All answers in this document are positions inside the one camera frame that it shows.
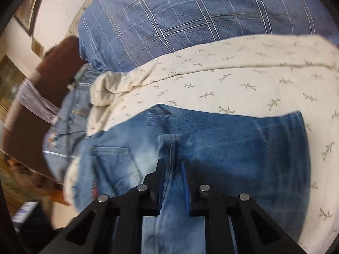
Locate cream leaf-print blanket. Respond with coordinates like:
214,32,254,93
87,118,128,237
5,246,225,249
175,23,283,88
64,34,339,249

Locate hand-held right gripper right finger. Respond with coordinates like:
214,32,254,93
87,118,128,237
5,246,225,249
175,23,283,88
181,159,305,254

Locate blue plaid pillow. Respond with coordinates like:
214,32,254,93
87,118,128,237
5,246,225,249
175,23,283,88
78,0,339,73

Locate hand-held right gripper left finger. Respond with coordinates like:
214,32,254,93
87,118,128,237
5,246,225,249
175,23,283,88
40,159,165,254

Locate faded blue denim pants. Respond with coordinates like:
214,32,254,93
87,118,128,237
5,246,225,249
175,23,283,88
64,104,311,254

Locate light striped cloth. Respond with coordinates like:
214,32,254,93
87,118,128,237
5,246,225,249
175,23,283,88
17,79,60,123

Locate dark framed wall picture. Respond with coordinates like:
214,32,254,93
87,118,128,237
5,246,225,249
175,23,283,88
13,0,44,36

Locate small gold wall picture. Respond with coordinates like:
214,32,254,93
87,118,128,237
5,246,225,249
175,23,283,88
31,38,44,57

